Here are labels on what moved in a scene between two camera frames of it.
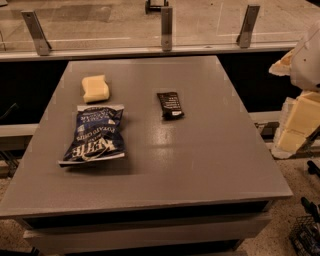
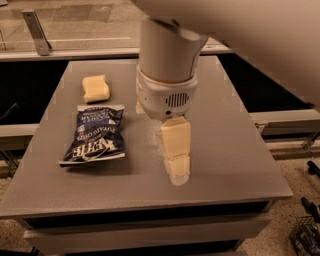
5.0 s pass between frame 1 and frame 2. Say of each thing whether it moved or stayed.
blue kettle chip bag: stayed
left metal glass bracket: stayed
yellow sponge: stayed
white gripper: moved
